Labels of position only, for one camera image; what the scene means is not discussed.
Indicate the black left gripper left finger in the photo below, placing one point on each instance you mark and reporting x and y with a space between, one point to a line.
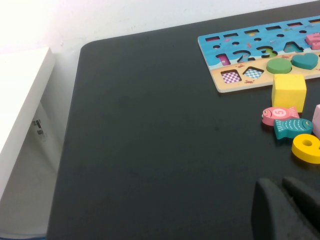
275 217

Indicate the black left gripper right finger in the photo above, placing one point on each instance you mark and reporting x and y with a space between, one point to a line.
307 202

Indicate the blue wooden number puzzle board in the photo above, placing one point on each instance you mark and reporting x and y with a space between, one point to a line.
260 82

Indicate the green circle puzzle piece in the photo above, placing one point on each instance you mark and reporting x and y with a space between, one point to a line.
278 66

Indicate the teal heart puzzle piece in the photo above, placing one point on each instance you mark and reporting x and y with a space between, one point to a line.
305 61

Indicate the yellow wooden number six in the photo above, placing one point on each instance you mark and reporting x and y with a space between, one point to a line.
300 152

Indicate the teal wooden fish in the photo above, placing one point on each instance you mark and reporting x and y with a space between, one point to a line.
290 127

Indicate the lilac wooden cube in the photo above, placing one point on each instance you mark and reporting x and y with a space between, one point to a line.
317 120

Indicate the pink wooden fish numbered five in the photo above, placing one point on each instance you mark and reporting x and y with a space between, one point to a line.
272 116

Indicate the yellow wooden cube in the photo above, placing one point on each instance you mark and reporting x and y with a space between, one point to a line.
287 92

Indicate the pink wooden number five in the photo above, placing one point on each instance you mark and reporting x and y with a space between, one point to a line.
313 40

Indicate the small metal cabinet latch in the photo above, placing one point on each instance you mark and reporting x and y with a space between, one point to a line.
38 127

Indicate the white cabinet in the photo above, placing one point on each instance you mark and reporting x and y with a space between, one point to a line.
22 75

